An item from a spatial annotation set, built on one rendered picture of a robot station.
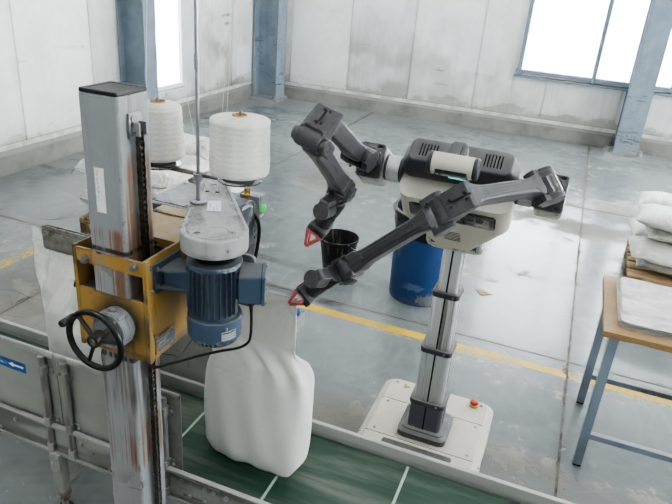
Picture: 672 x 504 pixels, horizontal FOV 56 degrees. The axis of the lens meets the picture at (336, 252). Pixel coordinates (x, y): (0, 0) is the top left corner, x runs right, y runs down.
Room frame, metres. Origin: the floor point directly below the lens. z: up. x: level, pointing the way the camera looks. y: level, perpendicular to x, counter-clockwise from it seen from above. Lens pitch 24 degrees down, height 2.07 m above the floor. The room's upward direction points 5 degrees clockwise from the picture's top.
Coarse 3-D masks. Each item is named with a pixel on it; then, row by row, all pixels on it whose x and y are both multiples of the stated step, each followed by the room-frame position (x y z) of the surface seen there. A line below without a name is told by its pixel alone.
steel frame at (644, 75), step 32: (128, 0) 7.45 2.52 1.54; (256, 0) 10.40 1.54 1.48; (128, 32) 7.46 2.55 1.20; (256, 32) 10.43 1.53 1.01; (128, 64) 7.47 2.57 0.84; (256, 64) 10.45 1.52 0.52; (640, 64) 8.47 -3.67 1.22; (256, 96) 10.27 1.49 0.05; (640, 96) 8.44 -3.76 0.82; (640, 128) 8.40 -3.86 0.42; (640, 160) 8.32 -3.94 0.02
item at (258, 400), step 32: (256, 320) 1.84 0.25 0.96; (288, 320) 1.81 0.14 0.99; (224, 352) 1.84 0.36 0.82; (256, 352) 1.82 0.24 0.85; (288, 352) 1.80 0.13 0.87; (224, 384) 1.81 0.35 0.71; (256, 384) 1.76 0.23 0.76; (288, 384) 1.74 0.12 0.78; (224, 416) 1.80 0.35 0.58; (256, 416) 1.75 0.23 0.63; (288, 416) 1.73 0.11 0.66; (224, 448) 1.81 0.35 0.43; (256, 448) 1.75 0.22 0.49; (288, 448) 1.72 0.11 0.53
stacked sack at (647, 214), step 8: (640, 208) 4.55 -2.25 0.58; (648, 208) 4.50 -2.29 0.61; (656, 208) 4.49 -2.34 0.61; (664, 208) 4.48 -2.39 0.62; (640, 216) 4.38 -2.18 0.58; (648, 216) 4.34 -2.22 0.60; (656, 216) 4.32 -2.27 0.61; (664, 216) 4.31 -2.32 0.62; (648, 224) 4.30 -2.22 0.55; (656, 224) 4.28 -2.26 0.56; (664, 224) 4.25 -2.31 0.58
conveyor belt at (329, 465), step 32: (192, 416) 2.03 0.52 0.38; (192, 448) 1.85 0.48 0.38; (320, 448) 1.90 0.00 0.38; (352, 448) 1.92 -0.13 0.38; (224, 480) 1.70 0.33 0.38; (256, 480) 1.71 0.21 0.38; (288, 480) 1.73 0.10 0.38; (320, 480) 1.74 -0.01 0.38; (352, 480) 1.75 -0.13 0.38; (384, 480) 1.77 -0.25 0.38; (416, 480) 1.78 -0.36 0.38; (448, 480) 1.79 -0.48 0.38
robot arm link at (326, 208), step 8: (328, 192) 1.96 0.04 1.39; (352, 192) 1.93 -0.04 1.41; (320, 200) 1.88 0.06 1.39; (328, 200) 1.89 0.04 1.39; (336, 200) 1.91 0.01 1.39; (344, 200) 1.93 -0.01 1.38; (320, 208) 1.88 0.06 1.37; (328, 208) 1.87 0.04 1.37; (336, 208) 1.92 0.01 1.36; (320, 216) 1.88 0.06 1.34; (328, 216) 1.87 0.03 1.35
